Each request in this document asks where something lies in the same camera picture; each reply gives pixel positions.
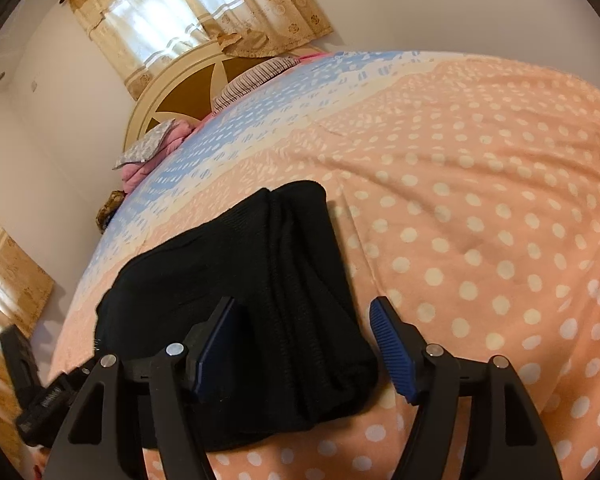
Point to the cream and brown headboard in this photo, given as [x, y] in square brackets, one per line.
[185, 90]

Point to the pink polka dot bedsheet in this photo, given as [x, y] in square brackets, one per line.
[480, 185]

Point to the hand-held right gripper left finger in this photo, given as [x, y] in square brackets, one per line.
[219, 342]

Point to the brown fuzzy object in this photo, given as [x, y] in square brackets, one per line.
[109, 210]

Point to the black pants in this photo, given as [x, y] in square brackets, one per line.
[280, 285]

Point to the pink quilt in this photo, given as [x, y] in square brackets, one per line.
[140, 176]

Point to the grey patterned pillow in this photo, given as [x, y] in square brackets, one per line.
[147, 147]

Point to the striped pillow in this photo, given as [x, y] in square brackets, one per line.
[250, 82]

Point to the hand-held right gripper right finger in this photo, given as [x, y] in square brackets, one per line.
[391, 347]

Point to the beige floral curtain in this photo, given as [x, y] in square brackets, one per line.
[260, 15]

